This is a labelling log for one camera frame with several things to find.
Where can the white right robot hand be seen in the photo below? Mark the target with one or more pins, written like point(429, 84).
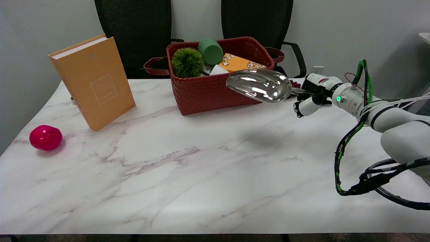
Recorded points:
point(319, 82)

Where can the stainless steel scoop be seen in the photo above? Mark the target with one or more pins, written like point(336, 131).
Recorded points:
point(260, 85)

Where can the red woven basket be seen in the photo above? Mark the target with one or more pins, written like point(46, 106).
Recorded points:
point(208, 94)

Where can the dark red bead cluster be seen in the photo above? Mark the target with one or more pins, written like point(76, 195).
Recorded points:
point(295, 84)

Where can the orange popcorn box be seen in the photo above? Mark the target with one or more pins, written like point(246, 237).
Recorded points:
point(237, 63)

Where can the black mesh office chair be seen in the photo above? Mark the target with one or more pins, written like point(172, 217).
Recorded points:
point(257, 18)
point(137, 33)

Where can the white packet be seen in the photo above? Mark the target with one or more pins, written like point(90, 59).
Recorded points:
point(217, 70)

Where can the green cylindrical cup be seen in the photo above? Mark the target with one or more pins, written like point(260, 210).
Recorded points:
point(211, 51)

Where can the white side table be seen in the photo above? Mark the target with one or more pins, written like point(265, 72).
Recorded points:
point(426, 37)

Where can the green spiky ball plant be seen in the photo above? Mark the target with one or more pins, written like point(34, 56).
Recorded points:
point(187, 63)

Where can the orange hardcover book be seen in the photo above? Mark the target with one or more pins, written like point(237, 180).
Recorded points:
point(95, 84)

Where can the pink plastic ball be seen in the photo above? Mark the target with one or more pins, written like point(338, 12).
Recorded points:
point(45, 137)

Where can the white wall outlet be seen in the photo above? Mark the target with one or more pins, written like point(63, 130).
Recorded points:
point(318, 69)

